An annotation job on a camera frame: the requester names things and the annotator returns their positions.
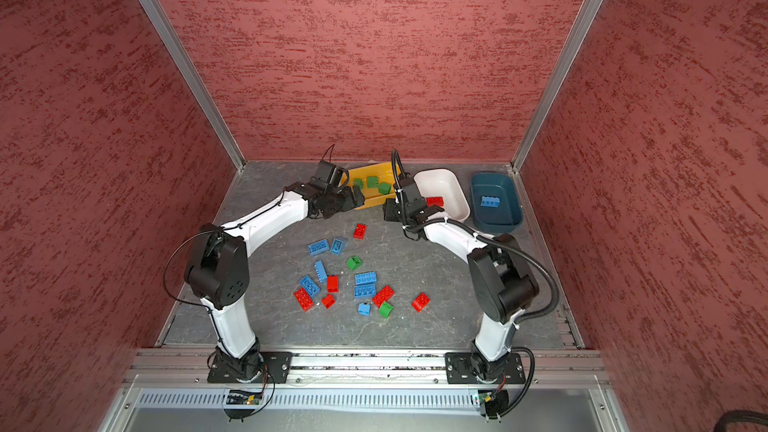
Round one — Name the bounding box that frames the green lego brick front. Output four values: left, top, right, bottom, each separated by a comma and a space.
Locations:
378, 301, 393, 318

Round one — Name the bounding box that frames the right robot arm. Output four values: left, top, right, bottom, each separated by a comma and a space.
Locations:
391, 173, 560, 367

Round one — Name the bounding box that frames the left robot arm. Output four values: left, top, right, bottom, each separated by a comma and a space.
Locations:
185, 179, 365, 379

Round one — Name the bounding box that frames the white plastic bin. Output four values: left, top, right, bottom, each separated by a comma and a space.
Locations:
414, 168, 470, 222

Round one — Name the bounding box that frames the yellow plastic bin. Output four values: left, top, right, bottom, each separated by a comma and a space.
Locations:
349, 162, 395, 210

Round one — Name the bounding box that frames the blue lego brick upright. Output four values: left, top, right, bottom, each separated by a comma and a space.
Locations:
330, 237, 347, 256

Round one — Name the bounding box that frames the blue lego brick long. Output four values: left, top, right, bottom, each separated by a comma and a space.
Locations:
307, 239, 330, 256

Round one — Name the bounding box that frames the red lego brick upright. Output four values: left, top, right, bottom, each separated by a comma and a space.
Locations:
326, 276, 339, 294

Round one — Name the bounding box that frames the blue lego brick pair upper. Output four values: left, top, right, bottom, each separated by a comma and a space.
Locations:
354, 271, 377, 286

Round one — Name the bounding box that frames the blue lego brick pair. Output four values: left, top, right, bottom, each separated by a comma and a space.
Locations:
354, 271, 377, 286
353, 283, 377, 300

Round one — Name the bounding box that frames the blue lego brick bottom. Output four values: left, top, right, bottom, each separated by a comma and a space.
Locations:
299, 275, 321, 298

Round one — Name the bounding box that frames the teal plastic bin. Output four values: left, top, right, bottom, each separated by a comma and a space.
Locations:
470, 172, 524, 235

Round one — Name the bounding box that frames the blue lego brick pair lower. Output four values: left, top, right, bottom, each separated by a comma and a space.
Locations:
353, 283, 377, 300

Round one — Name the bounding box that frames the red lego brick small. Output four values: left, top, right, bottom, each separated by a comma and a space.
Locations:
322, 294, 336, 309

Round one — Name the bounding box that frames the red lego brick long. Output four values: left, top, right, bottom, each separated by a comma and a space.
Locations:
293, 287, 315, 312

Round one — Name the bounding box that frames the small blue lego brick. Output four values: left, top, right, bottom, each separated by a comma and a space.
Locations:
358, 303, 371, 316

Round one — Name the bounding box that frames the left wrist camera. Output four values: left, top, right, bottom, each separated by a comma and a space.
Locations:
313, 160, 349, 189

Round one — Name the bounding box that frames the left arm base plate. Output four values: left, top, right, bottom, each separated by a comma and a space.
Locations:
207, 348, 293, 385

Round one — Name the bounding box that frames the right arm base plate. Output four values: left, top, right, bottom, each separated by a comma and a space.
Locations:
444, 352, 526, 385

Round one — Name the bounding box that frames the black corrugated cable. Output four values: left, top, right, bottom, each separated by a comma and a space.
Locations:
455, 218, 561, 322

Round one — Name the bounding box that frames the aluminium corner post left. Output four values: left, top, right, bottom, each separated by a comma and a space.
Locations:
138, 0, 247, 172

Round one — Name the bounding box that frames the aluminium corner post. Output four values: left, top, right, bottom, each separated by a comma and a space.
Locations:
138, 0, 247, 172
511, 0, 604, 175

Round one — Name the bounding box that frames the aluminium front rail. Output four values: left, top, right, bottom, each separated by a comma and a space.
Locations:
122, 346, 613, 389

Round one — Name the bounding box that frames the aluminium corner post right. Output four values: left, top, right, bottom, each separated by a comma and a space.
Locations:
511, 0, 604, 175

